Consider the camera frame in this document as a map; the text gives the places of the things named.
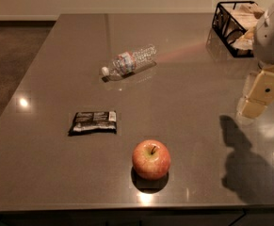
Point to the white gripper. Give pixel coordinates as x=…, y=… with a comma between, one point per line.
x=270, y=37

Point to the clear plastic water bottle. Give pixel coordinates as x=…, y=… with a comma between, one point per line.
x=130, y=61

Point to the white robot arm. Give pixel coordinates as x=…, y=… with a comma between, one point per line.
x=250, y=79

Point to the black rxbar chocolate wrapper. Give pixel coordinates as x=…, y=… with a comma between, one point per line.
x=93, y=122

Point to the napkins in basket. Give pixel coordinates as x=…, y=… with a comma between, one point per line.
x=247, y=15

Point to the red yellow apple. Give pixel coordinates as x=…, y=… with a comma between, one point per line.
x=151, y=160

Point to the black wire basket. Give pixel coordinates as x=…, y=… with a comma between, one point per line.
x=228, y=28

